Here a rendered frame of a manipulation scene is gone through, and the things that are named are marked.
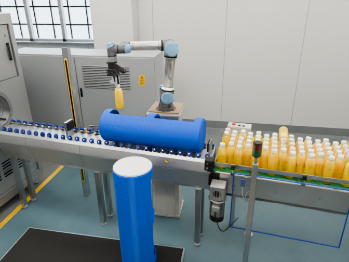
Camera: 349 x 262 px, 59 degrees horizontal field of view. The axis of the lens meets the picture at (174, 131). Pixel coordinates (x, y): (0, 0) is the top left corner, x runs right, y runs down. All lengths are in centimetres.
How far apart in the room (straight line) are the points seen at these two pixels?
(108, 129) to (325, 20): 364
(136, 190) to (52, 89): 275
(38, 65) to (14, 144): 155
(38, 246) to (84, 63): 231
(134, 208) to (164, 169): 52
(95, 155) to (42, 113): 212
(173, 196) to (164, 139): 92
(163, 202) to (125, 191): 116
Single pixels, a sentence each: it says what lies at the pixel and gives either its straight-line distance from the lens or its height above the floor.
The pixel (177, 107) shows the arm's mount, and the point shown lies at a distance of 296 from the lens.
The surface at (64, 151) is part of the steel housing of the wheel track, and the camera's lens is 304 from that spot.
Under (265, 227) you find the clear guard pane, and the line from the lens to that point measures 258.
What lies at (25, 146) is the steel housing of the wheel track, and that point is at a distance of 333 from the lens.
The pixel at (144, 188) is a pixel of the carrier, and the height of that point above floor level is 92.
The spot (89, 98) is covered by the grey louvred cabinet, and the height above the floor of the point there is 87.
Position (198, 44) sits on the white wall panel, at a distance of 510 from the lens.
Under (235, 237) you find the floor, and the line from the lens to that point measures 321.
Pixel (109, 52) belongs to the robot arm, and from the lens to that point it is 264.
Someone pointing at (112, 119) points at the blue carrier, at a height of 119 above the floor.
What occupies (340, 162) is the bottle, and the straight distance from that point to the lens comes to 246.
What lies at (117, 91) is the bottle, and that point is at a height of 140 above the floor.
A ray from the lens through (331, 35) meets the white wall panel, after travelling 523.
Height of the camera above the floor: 214
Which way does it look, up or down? 24 degrees down
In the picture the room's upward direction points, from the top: 1 degrees counter-clockwise
